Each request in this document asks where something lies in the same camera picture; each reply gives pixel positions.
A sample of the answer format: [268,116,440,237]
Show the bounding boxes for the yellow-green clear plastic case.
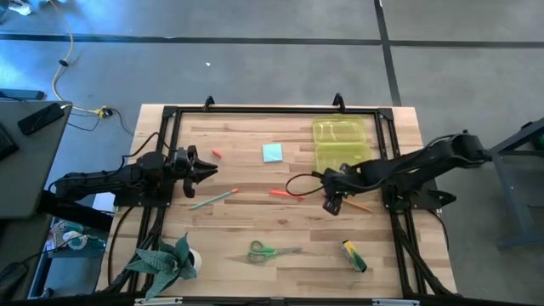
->
[312,114,374,173]

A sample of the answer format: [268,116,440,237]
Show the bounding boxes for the black aluminium table frame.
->
[99,92,458,301]

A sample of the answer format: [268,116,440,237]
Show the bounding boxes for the silver bracket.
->
[371,298,422,306]
[133,297,184,306]

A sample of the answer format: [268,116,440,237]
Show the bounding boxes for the black phone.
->
[17,102,66,137]

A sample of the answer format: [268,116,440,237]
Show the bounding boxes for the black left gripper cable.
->
[122,131,172,172]

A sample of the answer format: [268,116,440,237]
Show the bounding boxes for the orange-red marker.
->
[269,189,306,201]

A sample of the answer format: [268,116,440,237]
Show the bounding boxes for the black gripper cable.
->
[285,173,326,198]
[122,131,172,172]

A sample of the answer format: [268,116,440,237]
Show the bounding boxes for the green pencil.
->
[189,188,240,211]

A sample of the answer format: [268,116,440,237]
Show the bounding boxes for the orange pencil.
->
[342,198,375,214]

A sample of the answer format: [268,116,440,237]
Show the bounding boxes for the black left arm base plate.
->
[113,178,176,208]

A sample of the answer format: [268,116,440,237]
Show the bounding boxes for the black keyboard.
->
[0,122,20,162]

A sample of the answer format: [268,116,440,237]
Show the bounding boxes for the black flat device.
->
[0,88,46,102]

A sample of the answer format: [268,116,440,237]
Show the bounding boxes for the green handled scissors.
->
[246,240,304,264]

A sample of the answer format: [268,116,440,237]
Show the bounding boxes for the yellow green crayon box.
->
[341,239,369,274]

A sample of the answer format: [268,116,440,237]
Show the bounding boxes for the yellow floor cable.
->
[48,0,112,119]

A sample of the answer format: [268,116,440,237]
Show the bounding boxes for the light blue sticky note pad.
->
[261,143,285,164]

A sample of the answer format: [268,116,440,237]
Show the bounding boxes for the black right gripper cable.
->
[285,173,326,198]

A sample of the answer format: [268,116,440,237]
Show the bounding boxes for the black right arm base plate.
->
[382,178,458,212]

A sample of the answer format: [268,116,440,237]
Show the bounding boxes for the black desk leg beam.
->
[37,190,115,233]

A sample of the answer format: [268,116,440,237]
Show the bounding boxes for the green leafy plant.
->
[125,232,199,301]

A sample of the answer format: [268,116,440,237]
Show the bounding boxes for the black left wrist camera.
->
[182,177,198,200]

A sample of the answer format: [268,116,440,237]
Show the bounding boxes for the white plant pot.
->
[187,248,203,274]

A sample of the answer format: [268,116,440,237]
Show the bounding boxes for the clutter with tape roll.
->
[46,218,108,258]

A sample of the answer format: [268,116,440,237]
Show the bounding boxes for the grey desk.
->
[0,100,74,220]

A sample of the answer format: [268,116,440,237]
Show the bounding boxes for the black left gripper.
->
[169,145,219,185]

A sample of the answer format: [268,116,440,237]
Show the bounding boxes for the grey metal cart frame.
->
[467,116,544,250]

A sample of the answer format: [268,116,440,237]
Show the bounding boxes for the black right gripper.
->
[311,166,356,199]

